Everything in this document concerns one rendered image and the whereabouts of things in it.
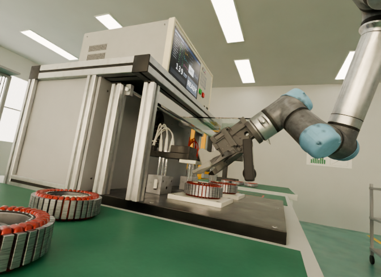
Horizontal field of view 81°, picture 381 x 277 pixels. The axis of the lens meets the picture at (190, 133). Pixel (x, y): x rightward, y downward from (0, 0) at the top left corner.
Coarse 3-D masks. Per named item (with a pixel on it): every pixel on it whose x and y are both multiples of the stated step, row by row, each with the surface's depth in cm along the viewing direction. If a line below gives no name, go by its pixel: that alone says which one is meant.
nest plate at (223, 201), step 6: (180, 192) 67; (168, 198) 60; (174, 198) 59; (180, 198) 59; (186, 198) 58; (192, 198) 58; (198, 198) 58; (204, 198) 60; (222, 198) 65; (228, 198) 67; (204, 204) 56; (210, 204) 55; (216, 204) 55; (222, 204) 56
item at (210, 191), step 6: (186, 186) 62; (192, 186) 60; (198, 186) 60; (204, 186) 59; (210, 186) 60; (216, 186) 61; (186, 192) 62; (192, 192) 60; (198, 192) 60; (204, 192) 59; (210, 192) 59; (216, 192) 60; (222, 192) 63; (210, 198) 60; (216, 198) 61
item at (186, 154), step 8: (152, 152) 69; (160, 152) 68; (168, 152) 67; (176, 152) 66; (184, 152) 66; (192, 152) 67; (160, 160) 69; (184, 160) 65; (192, 160) 64; (160, 168) 71
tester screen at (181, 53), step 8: (176, 32) 72; (176, 40) 72; (176, 48) 72; (184, 48) 78; (176, 56) 73; (184, 56) 78; (192, 56) 85; (184, 64) 79; (192, 64) 85; (184, 72) 79; (184, 80) 79; (192, 80) 86
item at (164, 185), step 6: (150, 174) 68; (150, 180) 67; (162, 180) 66; (168, 180) 70; (150, 186) 67; (162, 186) 67; (168, 186) 70; (150, 192) 67; (156, 192) 66; (162, 192) 67; (168, 192) 70
